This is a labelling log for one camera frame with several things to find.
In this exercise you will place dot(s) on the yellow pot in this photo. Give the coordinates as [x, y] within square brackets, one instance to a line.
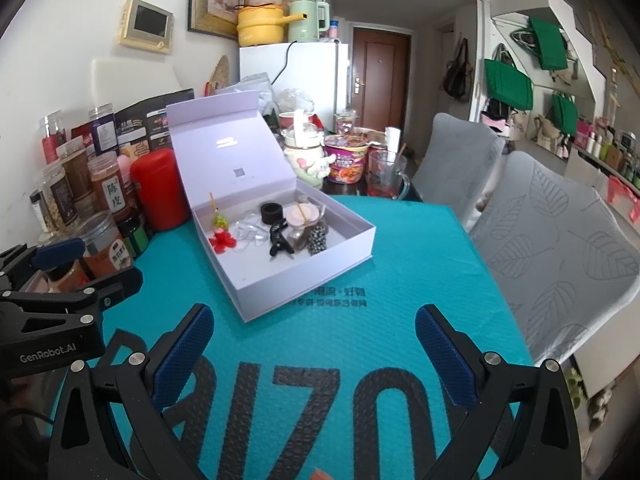
[257, 27]

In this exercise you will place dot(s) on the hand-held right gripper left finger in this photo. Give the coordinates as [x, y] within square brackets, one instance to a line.
[182, 355]

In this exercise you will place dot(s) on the teal printed bubble mat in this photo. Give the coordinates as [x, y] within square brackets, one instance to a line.
[375, 280]

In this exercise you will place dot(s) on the woven straw fan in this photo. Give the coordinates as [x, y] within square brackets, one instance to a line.
[220, 72]

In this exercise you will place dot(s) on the white fridge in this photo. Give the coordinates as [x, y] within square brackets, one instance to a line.
[310, 75]

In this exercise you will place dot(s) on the clear plastic hair clip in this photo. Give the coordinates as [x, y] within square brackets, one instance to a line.
[250, 232]

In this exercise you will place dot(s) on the yellow hair stick green ornament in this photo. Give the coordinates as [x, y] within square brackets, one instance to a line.
[220, 221]

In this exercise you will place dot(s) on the pink plastic bag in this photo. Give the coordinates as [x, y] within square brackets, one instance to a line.
[622, 195]

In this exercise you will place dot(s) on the row of cosmetic bottles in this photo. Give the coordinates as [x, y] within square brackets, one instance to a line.
[605, 147]

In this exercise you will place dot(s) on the group of spice jars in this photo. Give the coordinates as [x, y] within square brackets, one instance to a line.
[107, 185]

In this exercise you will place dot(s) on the grey leaf pattern chair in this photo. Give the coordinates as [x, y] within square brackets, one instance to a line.
[450, 160]
[550, 240]

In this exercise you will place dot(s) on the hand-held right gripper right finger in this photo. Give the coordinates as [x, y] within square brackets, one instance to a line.
[445, 355]

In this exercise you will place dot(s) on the purple instant noodle cup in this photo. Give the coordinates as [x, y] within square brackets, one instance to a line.
[345, 162]

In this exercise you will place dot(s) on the red canister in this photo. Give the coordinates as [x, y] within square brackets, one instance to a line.
[160, 190]

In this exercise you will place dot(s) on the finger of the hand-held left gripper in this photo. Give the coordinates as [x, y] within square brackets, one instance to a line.
[57, 255]
[115, 285]

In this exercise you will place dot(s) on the black hanging bag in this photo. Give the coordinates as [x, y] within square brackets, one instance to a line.
[456, 77]

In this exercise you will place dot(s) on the clear plastic bag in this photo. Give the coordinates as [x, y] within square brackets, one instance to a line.
[295, 100]

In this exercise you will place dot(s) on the glass mug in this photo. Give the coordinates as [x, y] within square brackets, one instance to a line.
[385, 175]

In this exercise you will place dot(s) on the small blue cap bottle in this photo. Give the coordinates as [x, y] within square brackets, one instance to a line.
[335, 30]

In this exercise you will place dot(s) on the pink round compact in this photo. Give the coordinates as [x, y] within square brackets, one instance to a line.
[302, 214]

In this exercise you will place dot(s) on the black white checkered scrunchie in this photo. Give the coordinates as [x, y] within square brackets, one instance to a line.
[317, 242]

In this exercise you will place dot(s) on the green electric kettle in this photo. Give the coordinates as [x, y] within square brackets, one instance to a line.
[305, 20]

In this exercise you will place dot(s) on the wall intercom panel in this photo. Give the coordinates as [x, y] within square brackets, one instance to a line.
[145, 22]

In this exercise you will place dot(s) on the black claw hair clip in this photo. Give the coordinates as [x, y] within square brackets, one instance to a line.
[277, 240]

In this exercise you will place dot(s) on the wooden stirrer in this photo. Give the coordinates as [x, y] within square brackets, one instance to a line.
[400, 152]

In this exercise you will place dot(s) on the white gift box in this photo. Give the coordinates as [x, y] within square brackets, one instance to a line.
[280, 280]

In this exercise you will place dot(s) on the green tote bag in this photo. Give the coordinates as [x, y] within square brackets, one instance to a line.
[507, 85]

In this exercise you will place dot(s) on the cartoon dog water bottle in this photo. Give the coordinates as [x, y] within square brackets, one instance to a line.
[302, 160]

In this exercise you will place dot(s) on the pink paper cup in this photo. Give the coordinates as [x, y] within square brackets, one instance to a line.
[286, 121]

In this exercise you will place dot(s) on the brown door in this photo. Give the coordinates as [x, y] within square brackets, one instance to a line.
[380, 75]

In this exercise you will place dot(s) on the red heart hair clip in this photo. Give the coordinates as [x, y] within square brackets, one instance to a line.
[222, 241]

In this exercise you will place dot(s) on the clear printed snack packet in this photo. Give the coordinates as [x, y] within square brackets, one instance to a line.
[345, 122]

